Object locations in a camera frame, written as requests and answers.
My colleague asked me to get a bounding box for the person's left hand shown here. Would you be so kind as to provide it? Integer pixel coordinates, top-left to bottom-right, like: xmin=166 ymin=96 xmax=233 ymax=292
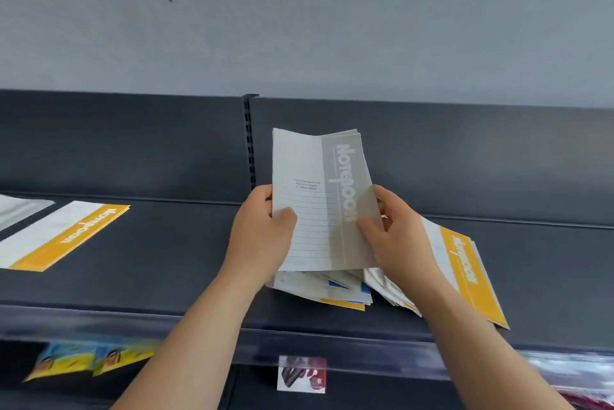
xmin=223 ymin=184 xmax=298 ymax=289

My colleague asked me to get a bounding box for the person's right hand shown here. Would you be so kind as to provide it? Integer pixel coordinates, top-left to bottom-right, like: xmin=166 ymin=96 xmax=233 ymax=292
xmin=356 ymin=184 xmax=447 ymax=300

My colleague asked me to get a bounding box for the small grey notebook stack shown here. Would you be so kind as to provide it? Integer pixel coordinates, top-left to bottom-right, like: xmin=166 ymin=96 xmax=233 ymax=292
xmin=271 ymin=128 xmax=384 ymax=273
xmin=0 ymin=193 xmax=55 ymax=233

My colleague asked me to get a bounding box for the pile of white notebooks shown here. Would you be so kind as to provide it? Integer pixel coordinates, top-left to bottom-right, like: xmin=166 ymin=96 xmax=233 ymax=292
xmin=266 ymin=215 xmax=510 ymax=331

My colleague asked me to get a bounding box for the small orange notebook stack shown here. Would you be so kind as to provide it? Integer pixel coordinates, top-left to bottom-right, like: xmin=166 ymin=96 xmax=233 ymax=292
xmin=0 ymin=201 xmax=131 ymax=273

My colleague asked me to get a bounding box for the person's left forearm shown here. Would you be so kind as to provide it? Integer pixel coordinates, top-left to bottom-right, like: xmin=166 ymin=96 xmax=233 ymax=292
xmin=110 ymin=270 xmax=269 ymax=410

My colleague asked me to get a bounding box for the slotted dark metal upright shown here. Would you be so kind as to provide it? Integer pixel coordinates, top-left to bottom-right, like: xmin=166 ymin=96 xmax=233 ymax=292
xmin=242 ymin=93 xmax=260 ymax=190

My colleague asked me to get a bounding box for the dark grey back panel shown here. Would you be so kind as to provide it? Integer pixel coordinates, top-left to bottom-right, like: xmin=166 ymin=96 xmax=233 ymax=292
xmin=249 ymin=97 xmax=614 ymax=228
xmin=0 ymin=89 xmax=253 ymax=204

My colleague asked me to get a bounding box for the yellow blue snack packet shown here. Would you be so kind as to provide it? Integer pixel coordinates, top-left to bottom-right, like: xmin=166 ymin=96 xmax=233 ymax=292
xmin=24 ymin=342 xmax=99 ymax=383
xmin=91 ymin=339 xmax=160 ymax=377

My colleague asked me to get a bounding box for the red green snack packet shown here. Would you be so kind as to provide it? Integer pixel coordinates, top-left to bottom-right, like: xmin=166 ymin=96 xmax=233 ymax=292
xmin=556 ymin=388 xmax=614 ymax=410

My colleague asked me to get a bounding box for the clear plastic price rail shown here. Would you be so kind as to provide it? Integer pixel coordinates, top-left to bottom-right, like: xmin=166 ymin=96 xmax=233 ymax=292
xmin=0 ymin=301 xmax=240 ymax=346
xmin=233 ymin=328 xmax=614 ymax=389

